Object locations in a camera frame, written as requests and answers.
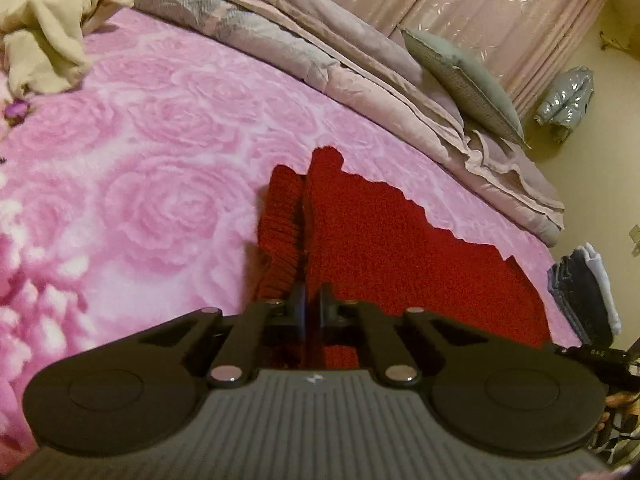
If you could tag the cream crumpled garment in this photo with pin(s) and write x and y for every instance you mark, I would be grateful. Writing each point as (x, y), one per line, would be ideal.
(50, 35)

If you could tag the shiny silver jacket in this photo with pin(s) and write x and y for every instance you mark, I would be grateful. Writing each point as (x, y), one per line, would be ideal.
(565, 100)

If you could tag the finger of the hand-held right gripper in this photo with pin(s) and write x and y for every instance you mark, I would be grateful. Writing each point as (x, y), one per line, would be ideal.
(590, 355)

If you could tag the white folded garment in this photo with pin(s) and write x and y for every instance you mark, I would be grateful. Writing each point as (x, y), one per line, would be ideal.
(607, 295)

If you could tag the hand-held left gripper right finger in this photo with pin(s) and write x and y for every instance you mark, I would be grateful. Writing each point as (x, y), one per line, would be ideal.
(327, 317)

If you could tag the wall socket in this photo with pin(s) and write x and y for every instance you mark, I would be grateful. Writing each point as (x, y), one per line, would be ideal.
(635, 237)

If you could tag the person's right hand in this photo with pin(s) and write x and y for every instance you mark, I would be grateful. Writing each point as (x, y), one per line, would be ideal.
(622, 400)

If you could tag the red patterned knit sweater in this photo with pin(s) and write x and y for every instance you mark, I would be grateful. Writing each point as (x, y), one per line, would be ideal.
(400, 260)

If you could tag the folded grey-pink duvet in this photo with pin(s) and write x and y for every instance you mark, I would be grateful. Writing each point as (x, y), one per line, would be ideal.
(260, 35)

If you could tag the stack of dark folded clothes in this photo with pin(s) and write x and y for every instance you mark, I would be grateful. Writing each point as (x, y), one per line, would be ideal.
(582, 290)

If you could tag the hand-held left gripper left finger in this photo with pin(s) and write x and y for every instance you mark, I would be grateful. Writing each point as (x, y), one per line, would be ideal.
(297, 315)

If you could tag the pink patterned curtain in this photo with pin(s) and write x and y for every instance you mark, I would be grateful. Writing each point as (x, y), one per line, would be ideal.
(500, 10)

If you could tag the wall hook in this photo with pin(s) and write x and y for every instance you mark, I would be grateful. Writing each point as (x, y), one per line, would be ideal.
(615, 41)

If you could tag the pink floral bed blanket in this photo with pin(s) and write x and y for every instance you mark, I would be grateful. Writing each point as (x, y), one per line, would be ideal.
(150, 185)

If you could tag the green pillow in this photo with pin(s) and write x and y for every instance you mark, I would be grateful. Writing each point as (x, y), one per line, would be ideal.
(465, 85)

